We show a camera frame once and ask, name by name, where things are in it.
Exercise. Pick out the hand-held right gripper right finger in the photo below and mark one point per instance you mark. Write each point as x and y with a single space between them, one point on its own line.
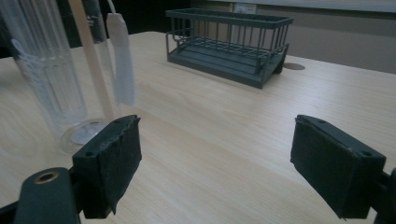
330 174

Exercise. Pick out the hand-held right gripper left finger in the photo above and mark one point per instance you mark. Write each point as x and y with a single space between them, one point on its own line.
106 168

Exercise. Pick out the clear ribbed glass cup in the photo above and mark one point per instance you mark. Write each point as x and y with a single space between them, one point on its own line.
53 77

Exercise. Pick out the white paper label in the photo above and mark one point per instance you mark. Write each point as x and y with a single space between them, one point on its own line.
245 8

